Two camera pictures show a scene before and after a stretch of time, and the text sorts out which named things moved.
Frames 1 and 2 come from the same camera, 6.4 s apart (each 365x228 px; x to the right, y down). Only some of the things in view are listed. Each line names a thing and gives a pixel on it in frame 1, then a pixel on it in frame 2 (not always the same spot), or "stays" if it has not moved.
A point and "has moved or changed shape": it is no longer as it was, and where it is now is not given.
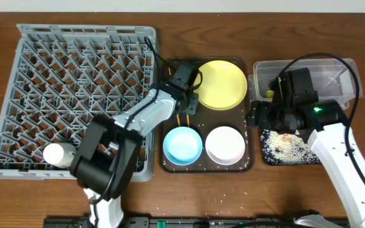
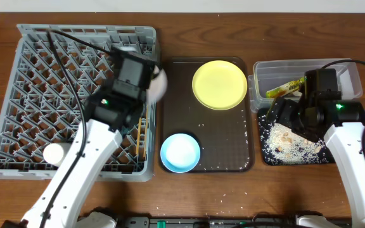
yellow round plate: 224,85 stays
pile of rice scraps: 288,147 stays
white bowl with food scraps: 225,145 -> 158,87
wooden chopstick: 187,117 -> 146,133
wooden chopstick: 178,117 has moved or changed shape
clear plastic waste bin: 333,79 stays
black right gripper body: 265,116 -> 289,114
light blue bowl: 182,145 has moved or changed shape
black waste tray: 283,147 stays
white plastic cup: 59,154 stays
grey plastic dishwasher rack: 59,76 stays
